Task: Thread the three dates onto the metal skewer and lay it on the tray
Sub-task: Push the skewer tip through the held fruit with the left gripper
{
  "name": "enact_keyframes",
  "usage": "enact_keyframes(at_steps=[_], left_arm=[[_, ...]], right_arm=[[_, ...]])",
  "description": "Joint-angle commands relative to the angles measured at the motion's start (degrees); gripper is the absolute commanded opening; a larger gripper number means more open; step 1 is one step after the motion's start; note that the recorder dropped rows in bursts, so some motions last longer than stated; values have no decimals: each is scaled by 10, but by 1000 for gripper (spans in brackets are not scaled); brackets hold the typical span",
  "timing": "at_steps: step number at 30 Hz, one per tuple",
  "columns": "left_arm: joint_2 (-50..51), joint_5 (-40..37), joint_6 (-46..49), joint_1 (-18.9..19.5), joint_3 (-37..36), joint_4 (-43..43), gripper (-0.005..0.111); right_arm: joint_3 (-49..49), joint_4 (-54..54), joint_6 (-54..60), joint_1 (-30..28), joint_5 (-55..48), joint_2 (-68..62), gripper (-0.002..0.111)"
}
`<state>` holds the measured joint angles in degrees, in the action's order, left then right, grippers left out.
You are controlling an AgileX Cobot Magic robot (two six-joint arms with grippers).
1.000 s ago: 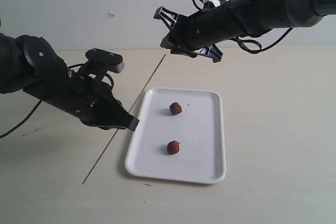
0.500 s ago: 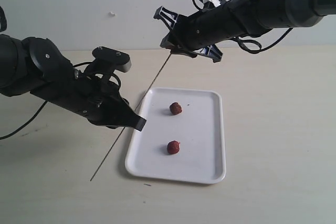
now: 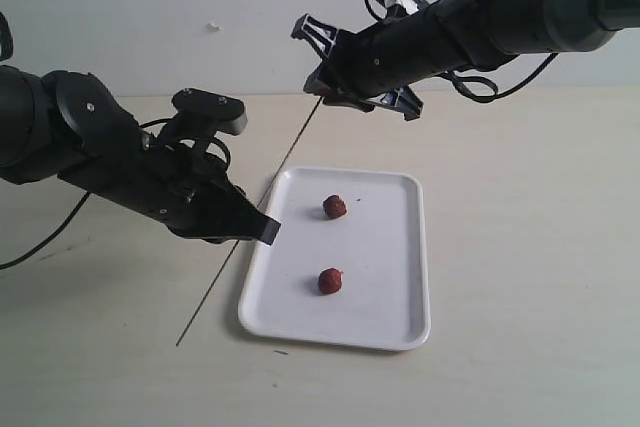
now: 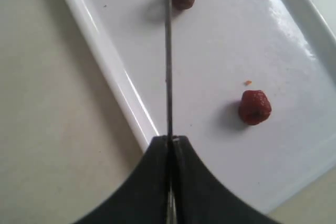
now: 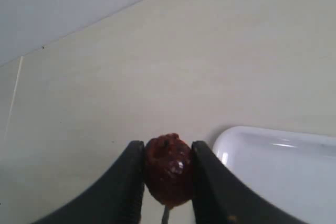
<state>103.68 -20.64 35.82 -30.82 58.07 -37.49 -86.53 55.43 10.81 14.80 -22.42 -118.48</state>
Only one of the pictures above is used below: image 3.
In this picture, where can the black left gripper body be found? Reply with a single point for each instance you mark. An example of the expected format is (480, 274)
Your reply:
(186, 190)

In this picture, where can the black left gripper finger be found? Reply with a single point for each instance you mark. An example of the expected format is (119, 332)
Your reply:
(233, 218)

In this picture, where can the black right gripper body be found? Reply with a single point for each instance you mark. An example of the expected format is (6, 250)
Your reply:
(399, 52)

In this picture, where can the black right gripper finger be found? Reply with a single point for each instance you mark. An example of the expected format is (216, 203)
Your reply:
(326, 40)
(401, 100)

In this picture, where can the thin metal skewer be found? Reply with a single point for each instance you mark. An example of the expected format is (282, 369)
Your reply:
(258, 223)

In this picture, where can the red meat ball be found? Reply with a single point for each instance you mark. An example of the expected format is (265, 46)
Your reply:
(330, 281)
(331, 98)
(334, 207)

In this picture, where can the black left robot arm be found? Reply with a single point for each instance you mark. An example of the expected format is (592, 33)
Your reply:
(69, 125)

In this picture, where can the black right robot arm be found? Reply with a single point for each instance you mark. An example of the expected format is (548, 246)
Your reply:
(511, 28)

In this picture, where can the white rectangular plastic tray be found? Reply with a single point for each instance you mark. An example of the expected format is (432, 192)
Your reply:
(379, 245)

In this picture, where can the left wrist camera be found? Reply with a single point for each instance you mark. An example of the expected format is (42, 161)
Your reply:
(204, 113)

